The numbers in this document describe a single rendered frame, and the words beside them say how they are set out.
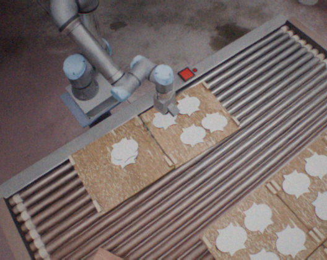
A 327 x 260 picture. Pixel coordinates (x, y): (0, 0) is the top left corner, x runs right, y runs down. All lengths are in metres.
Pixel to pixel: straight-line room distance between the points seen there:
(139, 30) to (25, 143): 1.69
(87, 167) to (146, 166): 0.29
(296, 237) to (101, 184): 0.92
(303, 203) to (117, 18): 2.74
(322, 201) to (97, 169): 1.08
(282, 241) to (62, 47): 2.78
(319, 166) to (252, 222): 0.45
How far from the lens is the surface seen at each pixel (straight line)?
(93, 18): 1.24
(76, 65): 1.39
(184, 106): 1.47
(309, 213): 1.44
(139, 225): 1.30
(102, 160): 1.39
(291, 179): 1.43
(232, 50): 1.80
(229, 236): 1.29
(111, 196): 1.32
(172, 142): 1.39
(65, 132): 2.62
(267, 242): 1.34
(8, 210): 1.47
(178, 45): 3.04
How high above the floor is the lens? 2.20
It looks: 64 degrees down
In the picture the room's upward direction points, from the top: 2 degrees counter-clockwise
